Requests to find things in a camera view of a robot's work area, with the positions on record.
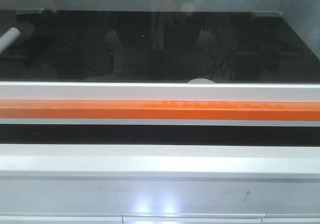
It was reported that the glass jar with white lid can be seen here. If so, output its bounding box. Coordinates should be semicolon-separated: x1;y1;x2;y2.
188;78;215;84

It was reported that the glass fume hood sash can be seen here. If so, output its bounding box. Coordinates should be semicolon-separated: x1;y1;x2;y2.
0;0;320;103

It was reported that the white pipe tube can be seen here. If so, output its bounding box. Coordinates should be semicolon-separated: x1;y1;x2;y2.
0;27;21;53

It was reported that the orange sash handle bar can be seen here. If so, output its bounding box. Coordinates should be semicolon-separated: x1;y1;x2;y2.
0;99;320;121

